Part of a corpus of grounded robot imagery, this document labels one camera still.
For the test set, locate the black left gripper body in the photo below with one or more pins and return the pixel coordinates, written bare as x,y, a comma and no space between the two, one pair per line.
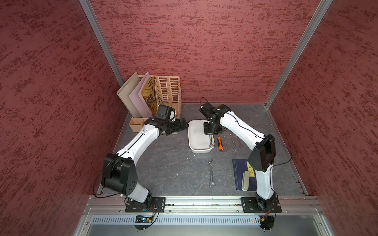
174,126

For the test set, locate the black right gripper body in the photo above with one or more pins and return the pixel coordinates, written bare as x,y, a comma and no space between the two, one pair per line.
212,128

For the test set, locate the small steel wrench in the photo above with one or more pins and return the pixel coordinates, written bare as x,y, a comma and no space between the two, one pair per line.
232,139

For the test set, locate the orange handled adjustable wrench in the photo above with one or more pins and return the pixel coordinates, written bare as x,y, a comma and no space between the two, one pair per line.
220,145

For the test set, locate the steel open-end wrench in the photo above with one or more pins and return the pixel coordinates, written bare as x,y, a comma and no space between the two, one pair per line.
211,182

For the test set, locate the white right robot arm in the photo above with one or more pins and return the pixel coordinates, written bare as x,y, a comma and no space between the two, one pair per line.
263,148

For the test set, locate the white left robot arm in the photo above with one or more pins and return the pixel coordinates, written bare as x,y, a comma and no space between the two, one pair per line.
119,172

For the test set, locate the white oval storage box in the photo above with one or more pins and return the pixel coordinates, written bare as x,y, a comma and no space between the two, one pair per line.
198,140

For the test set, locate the brown illustrated comic book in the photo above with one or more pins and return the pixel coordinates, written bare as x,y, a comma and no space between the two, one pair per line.
149,95

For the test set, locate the lilac folder board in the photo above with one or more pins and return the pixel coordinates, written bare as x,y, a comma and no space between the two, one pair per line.
139,101

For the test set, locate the dark blue notebook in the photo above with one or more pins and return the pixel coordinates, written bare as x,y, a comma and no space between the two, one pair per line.
239,167

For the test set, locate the grey-green folder board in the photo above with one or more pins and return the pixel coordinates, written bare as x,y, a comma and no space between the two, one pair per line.
127,95

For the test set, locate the beige eraser case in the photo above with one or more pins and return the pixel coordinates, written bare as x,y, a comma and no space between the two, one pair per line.
245,181

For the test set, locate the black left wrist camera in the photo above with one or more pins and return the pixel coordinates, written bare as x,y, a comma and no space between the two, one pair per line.
165,113

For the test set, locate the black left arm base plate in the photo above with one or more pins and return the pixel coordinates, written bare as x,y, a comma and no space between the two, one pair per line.
152,204

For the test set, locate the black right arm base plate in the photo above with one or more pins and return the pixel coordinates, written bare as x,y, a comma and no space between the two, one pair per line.
259,205

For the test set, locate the aluminium front rail frame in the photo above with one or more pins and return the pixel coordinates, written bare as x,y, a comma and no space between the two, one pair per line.
201,210

